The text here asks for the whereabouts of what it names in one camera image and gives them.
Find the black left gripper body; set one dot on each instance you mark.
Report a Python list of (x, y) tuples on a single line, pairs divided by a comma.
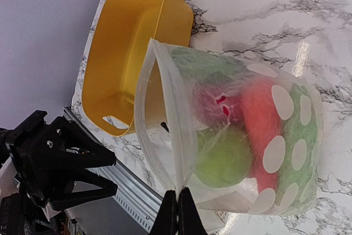
[(19, 143)]

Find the yellow plastic basket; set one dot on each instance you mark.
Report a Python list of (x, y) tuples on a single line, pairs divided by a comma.
[(117, 52)]

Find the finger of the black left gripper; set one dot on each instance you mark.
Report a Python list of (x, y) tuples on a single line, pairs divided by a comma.
[(65, 146), (63, 195)]

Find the green toy pear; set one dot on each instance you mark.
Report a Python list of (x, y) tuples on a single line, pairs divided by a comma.
[(224, 157)]

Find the red toy pomegranate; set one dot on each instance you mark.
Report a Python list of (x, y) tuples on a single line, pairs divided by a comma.
[(213, 107)]

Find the aluminium front frame rail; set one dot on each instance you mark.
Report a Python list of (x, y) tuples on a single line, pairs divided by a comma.
[(134, 207)]

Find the green toy bitter gourd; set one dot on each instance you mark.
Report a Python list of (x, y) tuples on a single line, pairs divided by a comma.
[(199, 67)]

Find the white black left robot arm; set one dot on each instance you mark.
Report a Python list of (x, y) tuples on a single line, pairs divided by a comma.
[(14, 222)]

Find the clear polka dot zip bag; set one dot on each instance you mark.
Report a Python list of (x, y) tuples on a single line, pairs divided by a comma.
[(166, 127)]

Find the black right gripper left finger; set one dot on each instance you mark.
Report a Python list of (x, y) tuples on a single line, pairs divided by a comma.
[(166, 219)]

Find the green toy apple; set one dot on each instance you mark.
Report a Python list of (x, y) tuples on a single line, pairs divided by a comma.
[(297, 175)]

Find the red toy chili pepper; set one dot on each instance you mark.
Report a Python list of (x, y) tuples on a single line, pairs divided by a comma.
[(262, 123)]

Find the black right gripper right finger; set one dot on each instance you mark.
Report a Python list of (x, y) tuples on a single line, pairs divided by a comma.
[(189, 222)]

